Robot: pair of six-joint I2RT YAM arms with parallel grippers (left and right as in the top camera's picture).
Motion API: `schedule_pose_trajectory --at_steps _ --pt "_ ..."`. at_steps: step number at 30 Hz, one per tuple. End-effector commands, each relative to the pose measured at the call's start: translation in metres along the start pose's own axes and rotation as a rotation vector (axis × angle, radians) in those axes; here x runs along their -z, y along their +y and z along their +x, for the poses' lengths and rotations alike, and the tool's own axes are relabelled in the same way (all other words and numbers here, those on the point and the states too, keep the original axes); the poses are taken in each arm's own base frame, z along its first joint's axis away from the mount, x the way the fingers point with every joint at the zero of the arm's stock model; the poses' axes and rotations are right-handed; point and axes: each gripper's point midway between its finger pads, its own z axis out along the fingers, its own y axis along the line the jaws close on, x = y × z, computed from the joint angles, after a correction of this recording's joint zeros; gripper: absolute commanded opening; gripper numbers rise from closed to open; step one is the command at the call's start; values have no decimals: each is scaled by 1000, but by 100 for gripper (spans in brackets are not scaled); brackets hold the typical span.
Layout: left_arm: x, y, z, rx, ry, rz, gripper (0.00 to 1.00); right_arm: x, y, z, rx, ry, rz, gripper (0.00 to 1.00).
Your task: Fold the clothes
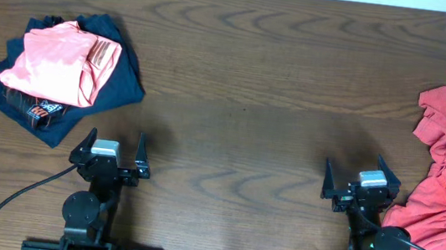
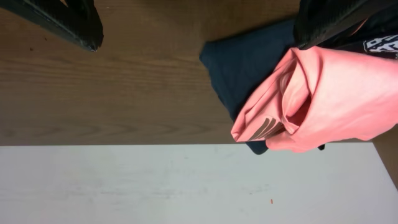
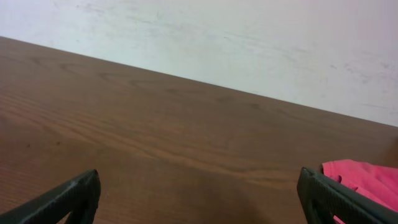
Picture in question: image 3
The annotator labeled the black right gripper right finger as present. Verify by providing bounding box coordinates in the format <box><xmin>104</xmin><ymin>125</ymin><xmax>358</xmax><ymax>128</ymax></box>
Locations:
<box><xmin>297</xmin><ymin>167</ymin><xmax>397</xmax><ymax>224</ymax></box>

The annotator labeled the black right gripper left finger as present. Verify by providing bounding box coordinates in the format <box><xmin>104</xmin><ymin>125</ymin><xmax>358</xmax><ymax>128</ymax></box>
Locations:
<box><xmin>1</xmin><ymin>169</ymin><xmax>101</xmax><ymax>224</ymax></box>

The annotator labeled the red-orange t-shirt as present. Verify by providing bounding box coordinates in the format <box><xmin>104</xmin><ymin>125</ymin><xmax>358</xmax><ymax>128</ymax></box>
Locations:
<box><xmin>322</xmin><ymin>159</ymin><xmax>397</xmax><ymax>212</ymax></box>

